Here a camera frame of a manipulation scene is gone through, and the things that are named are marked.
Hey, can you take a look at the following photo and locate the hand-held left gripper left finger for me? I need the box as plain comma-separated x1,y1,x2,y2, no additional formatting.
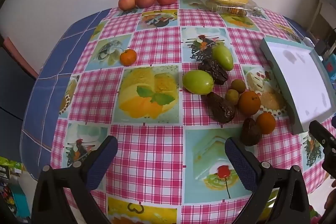
31,135,118,224

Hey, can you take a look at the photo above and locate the teal box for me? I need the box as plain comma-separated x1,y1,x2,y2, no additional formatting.
322,53,336,80

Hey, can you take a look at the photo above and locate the person's right hand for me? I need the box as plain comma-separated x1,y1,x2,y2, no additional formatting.
324,180,336,211

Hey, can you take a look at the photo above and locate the orange tangerine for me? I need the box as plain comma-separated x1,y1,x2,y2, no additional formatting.
238,91,261,117
256,112,277,135

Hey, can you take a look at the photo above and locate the white tray with teal rim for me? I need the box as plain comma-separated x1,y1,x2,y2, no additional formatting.
260,38,336,135

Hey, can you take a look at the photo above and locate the green oval fruit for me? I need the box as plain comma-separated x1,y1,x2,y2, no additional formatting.
182,70,214,95
212,45,234,71

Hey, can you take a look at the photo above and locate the green printed bag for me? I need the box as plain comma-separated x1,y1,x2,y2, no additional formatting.
0,156,27,180

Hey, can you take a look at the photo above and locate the clear plastic container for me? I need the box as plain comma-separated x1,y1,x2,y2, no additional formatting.
199,0,259,17

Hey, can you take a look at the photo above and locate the black power adapter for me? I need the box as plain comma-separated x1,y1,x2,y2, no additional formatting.
314,40,330,56

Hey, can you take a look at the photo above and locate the small tangerine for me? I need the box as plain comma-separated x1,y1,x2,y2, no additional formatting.
120,49,137,66

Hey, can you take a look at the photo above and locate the small round green fruit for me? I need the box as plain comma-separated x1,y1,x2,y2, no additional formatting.
225,89,239,103
231,79,246,94

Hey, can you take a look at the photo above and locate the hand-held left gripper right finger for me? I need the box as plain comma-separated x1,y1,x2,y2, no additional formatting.
225,137,311,224

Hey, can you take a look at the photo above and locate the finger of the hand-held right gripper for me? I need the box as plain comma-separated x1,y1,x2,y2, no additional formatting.
309,120,336,156

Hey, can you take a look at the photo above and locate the small red apple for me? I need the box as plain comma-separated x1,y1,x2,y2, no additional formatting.
118,0,136,10

